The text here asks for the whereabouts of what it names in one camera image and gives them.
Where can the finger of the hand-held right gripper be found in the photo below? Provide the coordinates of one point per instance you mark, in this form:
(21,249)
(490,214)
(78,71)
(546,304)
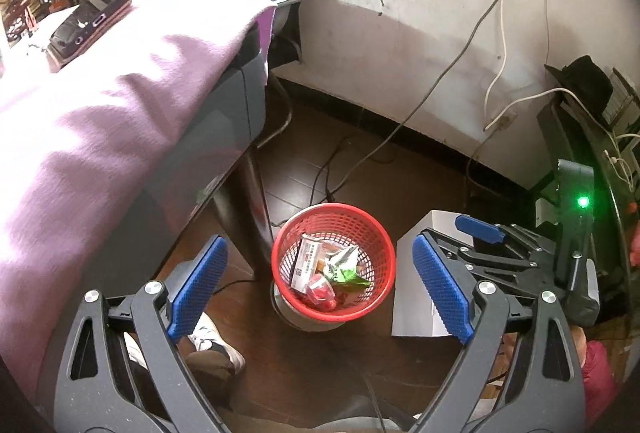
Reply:
(480,229)
(500,269)

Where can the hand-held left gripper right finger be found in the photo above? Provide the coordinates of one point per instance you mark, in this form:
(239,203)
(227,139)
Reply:
(442,288)

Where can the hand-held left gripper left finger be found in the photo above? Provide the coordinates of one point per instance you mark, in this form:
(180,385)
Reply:
(200,283)

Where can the silver green wrapper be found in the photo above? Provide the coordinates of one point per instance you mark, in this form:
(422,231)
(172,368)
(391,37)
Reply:
(345,265)

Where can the red plastic mesh basket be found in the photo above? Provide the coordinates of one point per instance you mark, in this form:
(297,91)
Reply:
(287,233)

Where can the small white printed carton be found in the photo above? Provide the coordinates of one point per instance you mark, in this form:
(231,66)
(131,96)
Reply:
(306,263)

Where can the red wrapper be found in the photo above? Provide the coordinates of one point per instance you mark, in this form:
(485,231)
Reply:
(320,293)

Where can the person's right forearm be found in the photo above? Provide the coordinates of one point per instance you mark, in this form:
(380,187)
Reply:
(600,378)

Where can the white cardboard box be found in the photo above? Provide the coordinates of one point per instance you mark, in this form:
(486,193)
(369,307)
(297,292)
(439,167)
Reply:
(415,308)

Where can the white sneaker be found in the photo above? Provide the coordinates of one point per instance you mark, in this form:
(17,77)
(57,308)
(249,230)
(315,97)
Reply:
(134,353)
(215,343)

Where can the person's leg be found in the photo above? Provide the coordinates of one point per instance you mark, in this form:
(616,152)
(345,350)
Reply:
(210,365)

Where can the grey round object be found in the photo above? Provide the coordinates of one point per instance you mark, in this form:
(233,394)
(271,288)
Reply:
(295,315)

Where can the grey table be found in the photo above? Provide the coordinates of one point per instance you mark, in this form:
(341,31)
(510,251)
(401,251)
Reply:
(210,133)

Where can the black hat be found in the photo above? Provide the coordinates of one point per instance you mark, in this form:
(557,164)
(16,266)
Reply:
(585,80)

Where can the purple cloth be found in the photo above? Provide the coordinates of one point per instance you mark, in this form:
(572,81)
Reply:
(100,123)

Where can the black electronic device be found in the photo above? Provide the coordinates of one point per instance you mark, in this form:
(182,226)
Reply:
(85,25)

